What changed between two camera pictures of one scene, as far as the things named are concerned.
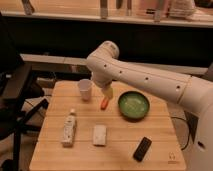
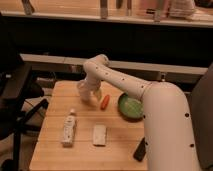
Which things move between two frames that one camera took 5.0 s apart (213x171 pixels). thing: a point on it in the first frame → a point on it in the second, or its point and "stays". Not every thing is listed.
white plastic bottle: (69, 129) stays
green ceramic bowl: (133, 105) stays
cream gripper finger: (108, 91) → (98, 93)
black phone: (142, 149) stays
